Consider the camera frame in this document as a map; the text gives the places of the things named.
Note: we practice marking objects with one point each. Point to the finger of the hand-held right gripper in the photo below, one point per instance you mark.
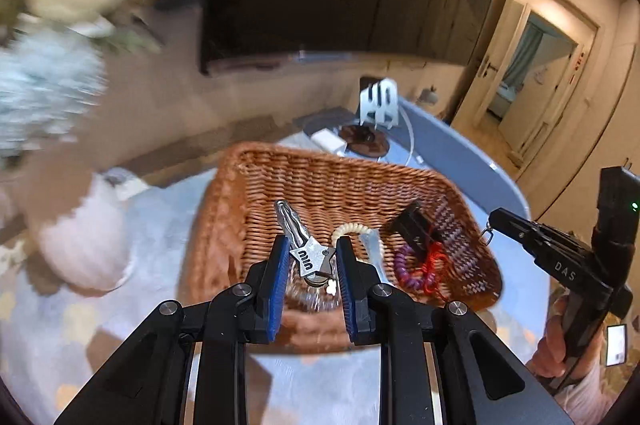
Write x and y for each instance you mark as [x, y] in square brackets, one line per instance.
[515, 227]

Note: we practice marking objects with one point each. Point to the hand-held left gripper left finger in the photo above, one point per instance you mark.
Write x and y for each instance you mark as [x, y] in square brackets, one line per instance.
[280, 285]

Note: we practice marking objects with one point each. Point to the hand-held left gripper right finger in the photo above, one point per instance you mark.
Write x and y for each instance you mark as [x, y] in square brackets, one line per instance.
[347, 295]

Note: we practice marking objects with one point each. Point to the black wristwatch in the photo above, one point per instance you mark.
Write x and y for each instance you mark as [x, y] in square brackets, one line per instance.
[412, 225]

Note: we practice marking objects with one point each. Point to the brown wicker basket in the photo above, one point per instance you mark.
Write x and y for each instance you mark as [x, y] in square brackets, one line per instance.
[325, 185]

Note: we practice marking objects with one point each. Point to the person's right forearm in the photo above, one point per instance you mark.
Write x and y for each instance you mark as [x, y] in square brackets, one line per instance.
[590, 405]

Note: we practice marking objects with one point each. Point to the person's right hand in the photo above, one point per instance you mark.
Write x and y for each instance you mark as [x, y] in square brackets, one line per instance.
[550, 345]

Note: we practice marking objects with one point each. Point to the smartphone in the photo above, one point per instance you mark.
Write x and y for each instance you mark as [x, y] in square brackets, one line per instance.
[616, 345]

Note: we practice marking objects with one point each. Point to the scallop pattern tablecloth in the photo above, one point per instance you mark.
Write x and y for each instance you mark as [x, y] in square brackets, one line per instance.
[150, 230]

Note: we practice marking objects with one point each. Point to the round wooden stand base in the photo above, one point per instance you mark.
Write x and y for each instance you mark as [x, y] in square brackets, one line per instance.
[367, 144]

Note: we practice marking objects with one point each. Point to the white charger block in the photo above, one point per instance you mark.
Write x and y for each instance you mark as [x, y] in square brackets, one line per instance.
[327, 140]

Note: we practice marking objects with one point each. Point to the white phone stand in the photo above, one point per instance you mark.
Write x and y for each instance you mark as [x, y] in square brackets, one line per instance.
[380, 102]

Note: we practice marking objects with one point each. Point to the beige door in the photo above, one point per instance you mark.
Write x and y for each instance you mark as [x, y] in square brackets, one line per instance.
[470, 35]

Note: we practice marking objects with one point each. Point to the white ribbed vase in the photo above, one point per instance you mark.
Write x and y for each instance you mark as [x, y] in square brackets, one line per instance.
[85, 245]

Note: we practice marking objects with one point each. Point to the blue and white flower bouquet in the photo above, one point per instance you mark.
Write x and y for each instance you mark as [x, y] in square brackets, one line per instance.
[50, 70]

